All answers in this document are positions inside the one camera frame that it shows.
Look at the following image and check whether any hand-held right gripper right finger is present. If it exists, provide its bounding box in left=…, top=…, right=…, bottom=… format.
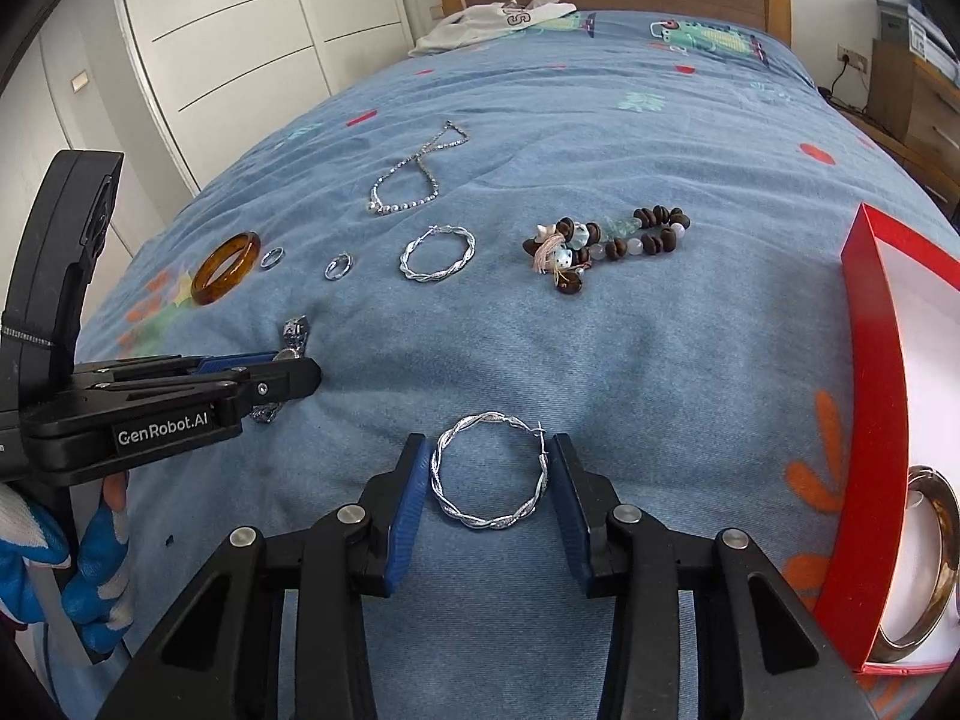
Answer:
left=550, top=433, right=878, bottom=720

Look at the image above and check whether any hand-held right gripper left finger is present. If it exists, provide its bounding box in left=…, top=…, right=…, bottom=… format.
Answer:
left=97, top=433, right=433, bottom=720

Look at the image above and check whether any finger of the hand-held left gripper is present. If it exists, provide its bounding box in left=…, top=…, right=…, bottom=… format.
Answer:
left=45, top=358, right=323, bottom=428
left=71, top=351, right=280, bottom=391

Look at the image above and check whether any sparkly silver brooch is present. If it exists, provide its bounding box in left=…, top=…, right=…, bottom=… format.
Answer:
left=250, top=314, right=313, bottom=425

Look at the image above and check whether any silver twisted hoop earring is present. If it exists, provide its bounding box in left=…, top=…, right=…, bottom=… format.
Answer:
left=398, top=224, right=478, bottom=283
left=430, top=411, right=553, bottom=532

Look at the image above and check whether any amber bangle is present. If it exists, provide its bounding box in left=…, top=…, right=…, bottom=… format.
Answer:
left=190, top=231, right=263, bottom=308

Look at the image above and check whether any silver chain necklace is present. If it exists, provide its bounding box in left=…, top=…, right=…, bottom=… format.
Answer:
left=367, top=119, right=472, bottom=219

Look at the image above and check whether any brown beaded bracelet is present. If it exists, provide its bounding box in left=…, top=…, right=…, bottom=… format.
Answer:
left=522, top=203, right=692, bottom=299

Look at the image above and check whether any red jewelry box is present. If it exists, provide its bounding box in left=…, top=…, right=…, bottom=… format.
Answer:
left=813, top=202, right=960, bottom=677

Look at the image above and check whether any person's left hand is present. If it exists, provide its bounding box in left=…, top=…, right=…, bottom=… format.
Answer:
left=0, top=471, right=137, bottom=653

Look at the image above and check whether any blue printed blanket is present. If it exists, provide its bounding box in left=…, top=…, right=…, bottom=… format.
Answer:
left=45, top=7, right=960, bottom=720

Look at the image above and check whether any white wardrobe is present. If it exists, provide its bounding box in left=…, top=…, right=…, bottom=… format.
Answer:
left=0, top=0, right=418, bottom=278

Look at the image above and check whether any metal bangle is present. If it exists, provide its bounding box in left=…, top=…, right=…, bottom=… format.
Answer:
left=876, top=464, right=960, bottom=665

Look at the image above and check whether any white garment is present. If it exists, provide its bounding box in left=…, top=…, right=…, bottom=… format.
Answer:
left=408, top=0, right=579, bottom=58

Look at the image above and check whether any wooden dresser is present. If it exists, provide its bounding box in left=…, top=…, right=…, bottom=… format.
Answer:
left=865, top=37, right=960, bottom=220

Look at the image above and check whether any grey storage box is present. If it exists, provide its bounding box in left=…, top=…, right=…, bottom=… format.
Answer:
left=875, top=0, right=913, bottom=47

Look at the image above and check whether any black power cable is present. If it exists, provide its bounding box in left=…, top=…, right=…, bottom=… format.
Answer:
left=817, top=59, right=853, bottom=103

